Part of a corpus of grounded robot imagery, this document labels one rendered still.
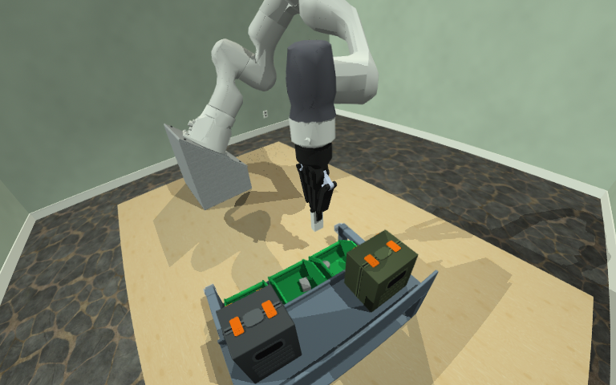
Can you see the olive green case with orange latches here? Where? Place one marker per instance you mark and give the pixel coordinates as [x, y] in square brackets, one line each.
[378, 269]

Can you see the black tool case with orange latches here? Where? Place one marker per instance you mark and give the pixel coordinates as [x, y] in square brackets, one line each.
[260, 334]

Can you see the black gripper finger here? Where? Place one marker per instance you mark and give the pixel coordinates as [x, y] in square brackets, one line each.
[321, 196]
[307, 190]

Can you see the green bin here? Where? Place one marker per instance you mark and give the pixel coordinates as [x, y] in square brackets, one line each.
[286, 282]
[245, 293]
[336, 255]

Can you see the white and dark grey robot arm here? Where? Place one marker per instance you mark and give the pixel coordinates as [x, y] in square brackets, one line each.
[315, 80]

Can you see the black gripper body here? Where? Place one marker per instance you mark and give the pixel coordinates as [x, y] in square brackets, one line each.
[316, 159]

